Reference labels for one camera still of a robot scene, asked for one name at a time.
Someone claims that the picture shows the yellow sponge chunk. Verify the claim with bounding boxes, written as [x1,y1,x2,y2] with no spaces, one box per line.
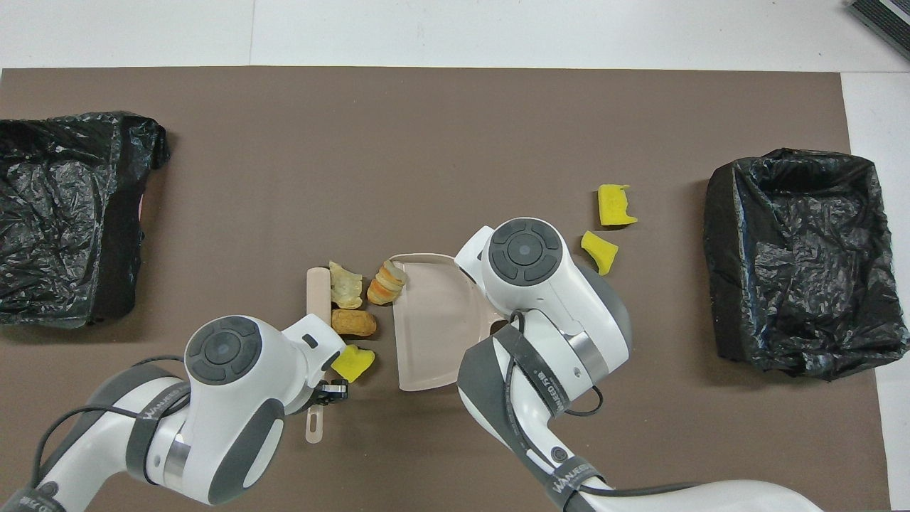
[331,344,376,383]

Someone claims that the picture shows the brown bread roll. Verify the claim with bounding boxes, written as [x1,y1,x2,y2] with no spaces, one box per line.
[331,309,378,337]

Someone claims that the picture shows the beige hand brush black bristles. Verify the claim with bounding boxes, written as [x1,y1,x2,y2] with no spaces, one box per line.
[304,267,333,445]

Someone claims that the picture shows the pale bread chunk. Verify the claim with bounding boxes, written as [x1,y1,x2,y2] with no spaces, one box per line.
[328,261,364,310]

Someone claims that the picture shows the ridged pale bread piece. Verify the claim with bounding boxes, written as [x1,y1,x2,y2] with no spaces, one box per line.
[366,260,407,306]

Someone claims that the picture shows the beige plastic dustpan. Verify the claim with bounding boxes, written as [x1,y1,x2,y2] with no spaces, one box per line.
[387,252,509,392]

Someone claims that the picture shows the small yellow sponge piece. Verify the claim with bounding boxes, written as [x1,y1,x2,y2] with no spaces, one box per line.
[580,230,619,277]

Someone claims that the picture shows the notched yellow sponge block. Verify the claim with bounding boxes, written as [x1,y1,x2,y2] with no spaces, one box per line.
[597,183,638,227]

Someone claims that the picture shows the black bag lined bin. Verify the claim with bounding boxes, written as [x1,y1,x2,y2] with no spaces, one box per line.
[704,147,910,381]
[0,110,171,329]

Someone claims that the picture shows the brown table mat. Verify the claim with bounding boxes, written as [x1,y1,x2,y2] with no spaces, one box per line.
[0,68,891,512]

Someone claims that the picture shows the dark grey ridged device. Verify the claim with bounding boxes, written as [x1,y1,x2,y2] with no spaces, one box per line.
[846,0,910,61]

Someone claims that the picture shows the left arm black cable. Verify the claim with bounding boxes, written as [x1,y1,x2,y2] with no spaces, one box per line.
[32,352,187,491]

